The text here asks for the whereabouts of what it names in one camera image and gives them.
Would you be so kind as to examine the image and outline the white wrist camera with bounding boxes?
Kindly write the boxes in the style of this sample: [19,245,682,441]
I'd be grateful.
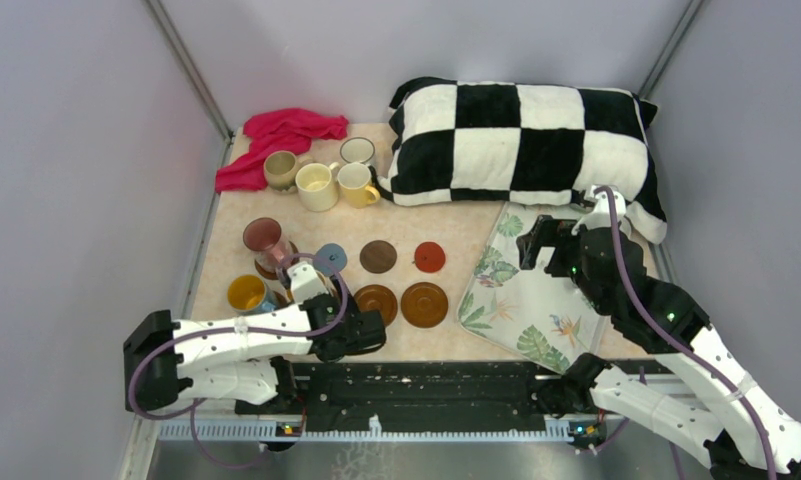
[285,261,333,303]
[571,185,632,237]

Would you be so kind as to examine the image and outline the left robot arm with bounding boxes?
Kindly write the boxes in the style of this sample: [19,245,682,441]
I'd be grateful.
[123,294,387,418]

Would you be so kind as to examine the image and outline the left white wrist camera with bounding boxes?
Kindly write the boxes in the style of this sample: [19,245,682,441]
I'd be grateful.
[285,261,333,303]

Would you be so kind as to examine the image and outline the white dark-rimmed mug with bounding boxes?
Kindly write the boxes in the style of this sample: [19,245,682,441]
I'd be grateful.
[339,137,376,165]

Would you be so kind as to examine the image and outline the blue-grey apple coaster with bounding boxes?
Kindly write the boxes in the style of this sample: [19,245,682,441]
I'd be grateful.
[313,243,348,276]

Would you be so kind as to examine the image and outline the pink mug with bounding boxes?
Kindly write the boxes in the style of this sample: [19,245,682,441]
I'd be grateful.
[242,217,294,271]

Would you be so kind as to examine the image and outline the floral white tray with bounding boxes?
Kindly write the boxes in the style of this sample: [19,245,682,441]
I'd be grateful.
[458,203,609,373]

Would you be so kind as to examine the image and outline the amber wooden coaster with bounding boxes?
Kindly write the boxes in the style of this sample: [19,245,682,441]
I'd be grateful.
[400,282,449,328]
[354,284,399,326]

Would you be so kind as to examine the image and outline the beige ceramic mug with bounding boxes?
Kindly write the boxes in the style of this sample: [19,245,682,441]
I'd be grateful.
[263,151,314,194]

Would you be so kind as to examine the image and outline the yellow ceramic mug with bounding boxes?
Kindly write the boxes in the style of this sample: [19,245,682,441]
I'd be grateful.
[337,163,381,209]

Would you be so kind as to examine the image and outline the dark walnut wooden coaster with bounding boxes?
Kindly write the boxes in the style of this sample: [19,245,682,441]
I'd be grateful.
[359,240,397,274]
[254,257,281,280]

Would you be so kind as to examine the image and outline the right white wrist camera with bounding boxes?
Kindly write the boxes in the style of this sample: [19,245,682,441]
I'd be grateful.
[571,185,632,237]

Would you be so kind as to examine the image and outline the crumpled pink cloth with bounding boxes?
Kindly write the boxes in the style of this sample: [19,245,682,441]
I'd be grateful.
[214,108,349,193]

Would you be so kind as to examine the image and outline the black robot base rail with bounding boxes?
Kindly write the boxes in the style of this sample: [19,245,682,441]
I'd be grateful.
[234,359,689,435]

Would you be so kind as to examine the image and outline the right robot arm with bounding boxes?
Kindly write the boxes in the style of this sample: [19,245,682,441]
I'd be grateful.
[516,215,801,479]

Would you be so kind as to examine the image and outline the blue mug yellow inside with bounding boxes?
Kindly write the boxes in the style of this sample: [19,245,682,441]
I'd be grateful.
[226,275,286,315]

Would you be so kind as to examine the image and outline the red apple coaster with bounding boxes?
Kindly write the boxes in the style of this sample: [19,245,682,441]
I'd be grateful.
[414,241,446,273]

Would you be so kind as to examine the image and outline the cream ceramic mug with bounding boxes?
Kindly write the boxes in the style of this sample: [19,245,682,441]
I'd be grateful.
[295,162,340,212]

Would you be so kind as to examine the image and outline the black white checkered pillow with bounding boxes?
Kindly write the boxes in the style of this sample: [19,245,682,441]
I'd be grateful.
[373,77,668,244]

